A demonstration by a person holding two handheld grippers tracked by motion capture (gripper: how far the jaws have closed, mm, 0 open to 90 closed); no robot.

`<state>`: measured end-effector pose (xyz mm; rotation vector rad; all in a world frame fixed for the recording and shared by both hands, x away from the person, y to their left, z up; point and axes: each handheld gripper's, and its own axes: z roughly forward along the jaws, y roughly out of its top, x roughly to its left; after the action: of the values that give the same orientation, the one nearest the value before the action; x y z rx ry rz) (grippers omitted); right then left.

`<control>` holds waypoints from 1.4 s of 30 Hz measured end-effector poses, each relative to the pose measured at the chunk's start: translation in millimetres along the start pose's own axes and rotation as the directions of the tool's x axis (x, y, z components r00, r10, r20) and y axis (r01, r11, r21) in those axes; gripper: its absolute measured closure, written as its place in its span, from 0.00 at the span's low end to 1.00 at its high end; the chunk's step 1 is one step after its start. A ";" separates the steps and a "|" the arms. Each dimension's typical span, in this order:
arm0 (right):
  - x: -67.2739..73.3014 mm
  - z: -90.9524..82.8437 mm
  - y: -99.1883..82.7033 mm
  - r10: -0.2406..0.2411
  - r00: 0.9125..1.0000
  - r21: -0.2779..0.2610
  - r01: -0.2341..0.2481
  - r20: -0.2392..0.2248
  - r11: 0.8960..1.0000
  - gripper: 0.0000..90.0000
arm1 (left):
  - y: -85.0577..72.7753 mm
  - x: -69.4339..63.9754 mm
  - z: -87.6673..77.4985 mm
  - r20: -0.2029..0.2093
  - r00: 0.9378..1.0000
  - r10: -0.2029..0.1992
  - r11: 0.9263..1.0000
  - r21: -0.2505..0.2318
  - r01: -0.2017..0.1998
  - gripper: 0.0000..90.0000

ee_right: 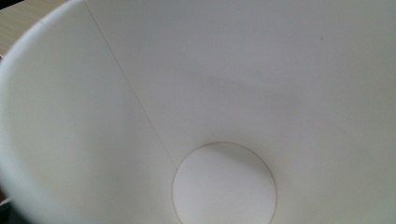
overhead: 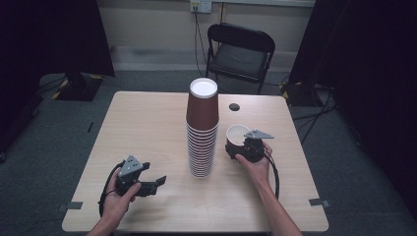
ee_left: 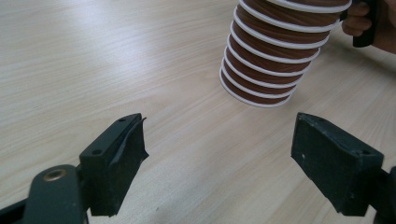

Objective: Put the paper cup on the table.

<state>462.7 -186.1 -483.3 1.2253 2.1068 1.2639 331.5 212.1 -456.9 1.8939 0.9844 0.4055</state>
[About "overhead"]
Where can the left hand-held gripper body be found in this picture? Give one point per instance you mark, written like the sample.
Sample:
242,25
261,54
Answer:
129,177

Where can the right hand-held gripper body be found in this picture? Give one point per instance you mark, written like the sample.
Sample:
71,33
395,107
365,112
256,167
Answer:
254,147

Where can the single brown paper cup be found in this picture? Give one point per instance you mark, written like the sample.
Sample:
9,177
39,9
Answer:
235,136

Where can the stack of brown paper cups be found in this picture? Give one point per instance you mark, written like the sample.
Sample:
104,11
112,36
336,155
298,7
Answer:
202,111

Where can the person's right hand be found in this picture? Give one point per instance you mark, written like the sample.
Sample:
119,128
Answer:
257,168

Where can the person's left hand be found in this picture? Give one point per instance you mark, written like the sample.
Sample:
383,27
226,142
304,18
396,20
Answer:
119,203

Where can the black table grommet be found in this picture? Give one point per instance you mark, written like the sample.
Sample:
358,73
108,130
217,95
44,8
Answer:
234,107

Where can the small black floor piece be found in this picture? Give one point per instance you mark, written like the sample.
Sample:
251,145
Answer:
90,127

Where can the grey tape strip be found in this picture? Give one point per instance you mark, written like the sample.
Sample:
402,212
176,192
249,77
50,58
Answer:
72,206
318,202

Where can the black stand base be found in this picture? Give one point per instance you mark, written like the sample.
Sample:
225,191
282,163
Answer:
78,87
296,95

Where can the black folding chair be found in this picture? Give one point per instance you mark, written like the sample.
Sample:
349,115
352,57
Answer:
241,55

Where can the dark curtain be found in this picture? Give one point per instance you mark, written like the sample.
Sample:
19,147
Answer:
49,39
367,65

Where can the white wall socket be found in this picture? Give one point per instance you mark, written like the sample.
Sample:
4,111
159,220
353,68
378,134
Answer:
200,6

